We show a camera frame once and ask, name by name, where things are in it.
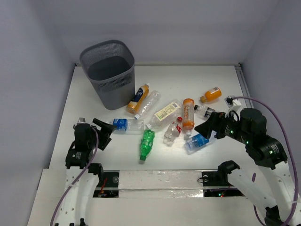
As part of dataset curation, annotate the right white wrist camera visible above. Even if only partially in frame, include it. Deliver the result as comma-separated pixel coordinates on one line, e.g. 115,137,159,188
224,96,242,117

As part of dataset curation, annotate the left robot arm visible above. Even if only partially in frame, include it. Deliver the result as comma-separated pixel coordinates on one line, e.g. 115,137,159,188
50,118,117,226

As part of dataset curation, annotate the clear bottle red cap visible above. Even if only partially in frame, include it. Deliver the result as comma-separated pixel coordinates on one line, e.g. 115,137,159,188
163,116,182,146

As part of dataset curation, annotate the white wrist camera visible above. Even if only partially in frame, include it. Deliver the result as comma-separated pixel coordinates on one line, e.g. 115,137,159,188
73,117,91,130
224,96,242,117

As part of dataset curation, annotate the silver foil tape strip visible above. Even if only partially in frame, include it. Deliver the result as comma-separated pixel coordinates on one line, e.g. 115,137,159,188
118,170,204,199

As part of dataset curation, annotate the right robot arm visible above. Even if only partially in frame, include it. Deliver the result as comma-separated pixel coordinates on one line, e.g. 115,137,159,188
195,108,301,226

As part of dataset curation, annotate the orange bottle blue white label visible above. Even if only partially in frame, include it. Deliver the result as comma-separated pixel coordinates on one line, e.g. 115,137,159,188
126,83,150,114

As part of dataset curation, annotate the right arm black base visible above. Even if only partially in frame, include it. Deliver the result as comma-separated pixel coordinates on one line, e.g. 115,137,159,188
197,171,244,198

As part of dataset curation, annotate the grey mesh waste bin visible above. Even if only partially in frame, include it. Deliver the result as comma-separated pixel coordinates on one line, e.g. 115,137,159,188
79,40,135,110

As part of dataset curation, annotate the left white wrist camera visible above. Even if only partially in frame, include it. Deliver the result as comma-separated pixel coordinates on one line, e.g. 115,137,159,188
73,117,91,130

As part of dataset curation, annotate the clear bottle black label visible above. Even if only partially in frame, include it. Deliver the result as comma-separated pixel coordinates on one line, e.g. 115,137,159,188
194,105,215,118

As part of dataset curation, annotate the orange bottle white cap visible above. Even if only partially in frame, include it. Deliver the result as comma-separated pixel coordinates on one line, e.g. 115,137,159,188
182,98,195,137

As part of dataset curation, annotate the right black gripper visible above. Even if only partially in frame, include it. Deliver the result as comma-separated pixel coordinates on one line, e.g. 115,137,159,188
193,109,251,143

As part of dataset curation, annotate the clear ribbed plastic bottle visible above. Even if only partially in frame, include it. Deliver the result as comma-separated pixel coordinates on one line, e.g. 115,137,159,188
134,90,161,120

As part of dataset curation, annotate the green plastic bottle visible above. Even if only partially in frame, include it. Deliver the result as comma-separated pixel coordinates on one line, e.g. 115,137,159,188
140,129,155,161

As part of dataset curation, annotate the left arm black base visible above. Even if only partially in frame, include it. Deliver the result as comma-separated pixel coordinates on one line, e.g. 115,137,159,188
93,170,119,198

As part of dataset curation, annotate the clear bottle blue label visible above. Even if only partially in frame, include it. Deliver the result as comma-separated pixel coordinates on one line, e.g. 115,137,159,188
107,118,144,133

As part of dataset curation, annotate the blue tinted water bottle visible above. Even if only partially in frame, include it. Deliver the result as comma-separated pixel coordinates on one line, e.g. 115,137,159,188
184,134,216,154

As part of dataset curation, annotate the clear bottle yellow label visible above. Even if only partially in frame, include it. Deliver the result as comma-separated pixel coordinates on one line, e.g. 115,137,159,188
145,99,183,130

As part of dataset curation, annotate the small orange juice bottle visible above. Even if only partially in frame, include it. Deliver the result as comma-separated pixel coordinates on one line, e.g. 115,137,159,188
200,87,222,103

